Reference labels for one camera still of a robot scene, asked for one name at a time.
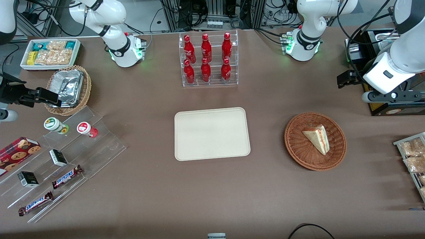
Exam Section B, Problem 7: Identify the green lidded cup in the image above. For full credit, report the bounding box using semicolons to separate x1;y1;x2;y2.
43;117;70;134

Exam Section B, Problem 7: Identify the beige plastic tray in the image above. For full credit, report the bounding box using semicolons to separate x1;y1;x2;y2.
174;107;251;162

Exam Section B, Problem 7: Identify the clear acrylic stepped stand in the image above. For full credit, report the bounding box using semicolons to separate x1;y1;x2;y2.
0;106;127;223

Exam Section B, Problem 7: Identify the red cola bottle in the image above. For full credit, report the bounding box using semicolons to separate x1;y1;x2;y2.
183;35;197;64
183;59;196;85
220;58;232;84
201;33;213;63
221;32;233;61
200;57;212;83

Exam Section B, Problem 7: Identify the black food warmer machine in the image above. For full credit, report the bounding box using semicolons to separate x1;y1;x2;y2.
344;29;425;116

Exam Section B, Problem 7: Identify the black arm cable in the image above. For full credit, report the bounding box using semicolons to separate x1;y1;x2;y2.
336;0;400;77

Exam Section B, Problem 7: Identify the light wicker basket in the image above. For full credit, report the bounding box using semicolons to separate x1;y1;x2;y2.
44;65;92;116

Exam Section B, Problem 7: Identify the grey wire rack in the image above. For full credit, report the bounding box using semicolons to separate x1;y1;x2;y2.
393;132;425;203

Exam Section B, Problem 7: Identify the triangular sandwich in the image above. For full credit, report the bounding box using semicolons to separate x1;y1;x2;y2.
302;124;330;156

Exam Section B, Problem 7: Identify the black floor cable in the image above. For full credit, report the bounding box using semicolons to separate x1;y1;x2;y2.
287;223;336;239

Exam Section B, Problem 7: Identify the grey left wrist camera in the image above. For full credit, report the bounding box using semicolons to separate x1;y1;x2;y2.
361;89;425;104

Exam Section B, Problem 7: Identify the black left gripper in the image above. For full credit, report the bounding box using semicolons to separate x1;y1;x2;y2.
337;70;366;89

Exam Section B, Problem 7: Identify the aluminium frame structure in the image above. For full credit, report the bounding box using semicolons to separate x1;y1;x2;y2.
161;0;267;32

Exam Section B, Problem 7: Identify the white snack bin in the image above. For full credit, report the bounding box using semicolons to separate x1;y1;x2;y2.
20;39;81;71

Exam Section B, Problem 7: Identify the small black box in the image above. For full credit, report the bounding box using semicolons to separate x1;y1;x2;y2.
17;171;40;188
49;149;68;167

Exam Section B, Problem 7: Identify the Snickers bar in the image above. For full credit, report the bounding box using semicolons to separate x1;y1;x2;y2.
52;165;84;190
18;191;54;217

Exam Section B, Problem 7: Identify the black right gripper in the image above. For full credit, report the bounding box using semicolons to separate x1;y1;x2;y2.
0;73;63;108

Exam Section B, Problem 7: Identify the small clear cracker bag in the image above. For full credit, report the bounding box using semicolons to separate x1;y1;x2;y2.
46;40;67;51

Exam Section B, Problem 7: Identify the red lidded cup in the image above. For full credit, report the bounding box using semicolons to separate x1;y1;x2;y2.
77;121;99;138

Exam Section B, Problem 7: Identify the red cookie box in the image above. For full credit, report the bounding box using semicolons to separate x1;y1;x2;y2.
0;136;42;177

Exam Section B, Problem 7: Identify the large clear cracker bag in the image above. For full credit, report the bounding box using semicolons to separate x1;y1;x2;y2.
35;49;74;65

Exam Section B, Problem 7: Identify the aluminium foil container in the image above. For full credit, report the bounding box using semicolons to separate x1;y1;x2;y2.
49;69;84;107

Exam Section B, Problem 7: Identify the clear acrylic bottle rack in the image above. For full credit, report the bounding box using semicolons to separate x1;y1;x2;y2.
179;29;239;88

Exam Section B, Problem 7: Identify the brown wicker basket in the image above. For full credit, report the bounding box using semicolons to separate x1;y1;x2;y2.
284;112;347;171

